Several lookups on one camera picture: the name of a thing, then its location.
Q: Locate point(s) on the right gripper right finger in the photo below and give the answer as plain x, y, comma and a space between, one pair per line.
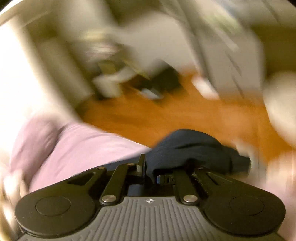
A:
164, 176

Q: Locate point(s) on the dark navy garment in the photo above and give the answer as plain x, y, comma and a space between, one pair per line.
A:
183, 148

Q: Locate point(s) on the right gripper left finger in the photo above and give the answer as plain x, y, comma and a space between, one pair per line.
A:
141, 165

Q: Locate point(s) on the pink fleece bed blanket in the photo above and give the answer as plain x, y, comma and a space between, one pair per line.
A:
48, 152

